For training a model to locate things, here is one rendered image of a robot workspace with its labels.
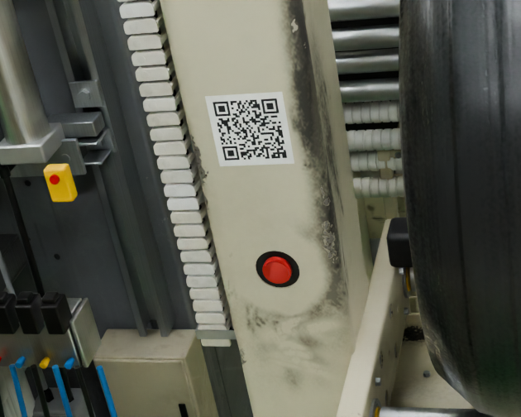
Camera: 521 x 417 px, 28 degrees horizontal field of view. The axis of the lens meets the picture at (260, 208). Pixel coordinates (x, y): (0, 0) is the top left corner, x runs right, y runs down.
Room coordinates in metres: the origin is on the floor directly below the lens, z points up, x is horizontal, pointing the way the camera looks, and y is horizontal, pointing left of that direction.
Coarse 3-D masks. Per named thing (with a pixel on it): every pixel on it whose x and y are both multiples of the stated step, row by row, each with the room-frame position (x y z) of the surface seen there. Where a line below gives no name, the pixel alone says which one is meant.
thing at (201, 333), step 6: (198, 324) 0.94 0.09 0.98; (198, 330) 0.93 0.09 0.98; (204, 330) 0.93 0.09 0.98; (210, 330) 0.93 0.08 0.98; (216, 330) 0.93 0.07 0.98; (222, 330) 0.92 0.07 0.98; (228, 330) 0.92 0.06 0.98; (198, 336) 0.93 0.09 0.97; (204, 336) 0.93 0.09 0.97; (210, 336) 0.93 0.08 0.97; (216, 336) 0.93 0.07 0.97; (222, 336) 0.92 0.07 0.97; (228, 336) 0.92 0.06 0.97; (234, 336) 0.92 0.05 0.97
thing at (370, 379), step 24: (384, 240) 1.08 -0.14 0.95; (384, 264) 1.03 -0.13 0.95; (384, 288) 0.98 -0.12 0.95; (384, 312) 0.94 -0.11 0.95; (408, 312) 1.03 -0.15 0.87; (360, 336) 0.90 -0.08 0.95; (384, 336) 0.91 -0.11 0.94; (360, 360) 0.86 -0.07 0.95; (384, 360) 0.90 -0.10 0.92; (360, 384) 0.82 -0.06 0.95; (384, 384) 0.88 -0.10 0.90; (360, 408) 0.79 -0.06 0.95
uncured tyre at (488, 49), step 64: (448, 0) 0.71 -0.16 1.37; (512, 0) 0.69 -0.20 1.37; (448, 64) 0.68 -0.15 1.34; (512, 64) 0.66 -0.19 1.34; (448, 128) 0.66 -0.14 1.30; (512, 128) 0.64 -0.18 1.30; (448, 192) 0.65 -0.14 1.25; (512, 192) 0.63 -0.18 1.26; (448, 256) 0.64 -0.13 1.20; (512, 256) 0.62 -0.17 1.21; (448, 320) 0.65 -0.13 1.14; (512, 320) 0.62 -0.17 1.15; (512, 384) 0.64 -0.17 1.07
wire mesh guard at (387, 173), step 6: (384, 150) 1.26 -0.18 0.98; (378, 156) 1.26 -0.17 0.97; (384, 156) 1.26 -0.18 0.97; (384, 174) 1.26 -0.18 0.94; (390, 174) 1.26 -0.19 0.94; (396, 174) 1.26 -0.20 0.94; (402, 174) 1.26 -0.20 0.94; (384, 198) 1.26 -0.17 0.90; (390, 198) 1.26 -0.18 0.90; (396, 198) 1.27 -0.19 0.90; (384, 204) 1.26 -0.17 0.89; (390, 204) 1.26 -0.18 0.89; (396, 204) 1.26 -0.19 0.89; (390, 210) 1.26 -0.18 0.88; (396, 210) 1.26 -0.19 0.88; (390, 216) 1.26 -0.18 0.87; (396, 216) 1.26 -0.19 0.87
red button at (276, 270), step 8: (264, 264) 0.89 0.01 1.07; (272, 264) 0.89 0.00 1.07; (280, 264) 0.88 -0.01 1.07; (288, 264) 0.89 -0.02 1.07; (264, 272) 0.89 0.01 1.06; (272, 272) 0.89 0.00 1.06; (280, 272) 0.88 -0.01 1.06; (288, 272) 0.88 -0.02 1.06; (272, 280) 0.89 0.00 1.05; (280, 280) 0.88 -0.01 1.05
